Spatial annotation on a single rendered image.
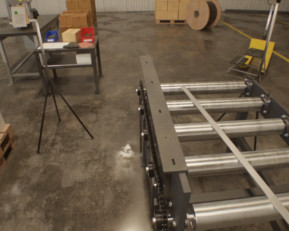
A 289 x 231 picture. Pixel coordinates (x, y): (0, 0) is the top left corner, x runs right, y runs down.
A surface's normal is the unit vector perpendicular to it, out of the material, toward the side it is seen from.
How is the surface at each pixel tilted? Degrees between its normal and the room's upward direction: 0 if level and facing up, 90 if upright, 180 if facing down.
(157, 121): 0
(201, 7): 90
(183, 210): 90
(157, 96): 0
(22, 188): 0
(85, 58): 90
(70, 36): 90
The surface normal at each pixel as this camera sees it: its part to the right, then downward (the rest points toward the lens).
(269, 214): 0.07, 0.06
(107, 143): 0.00, -0.83
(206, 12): -0.83, 0.32
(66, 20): 0.15, 0.56
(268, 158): 0.05, -0.33
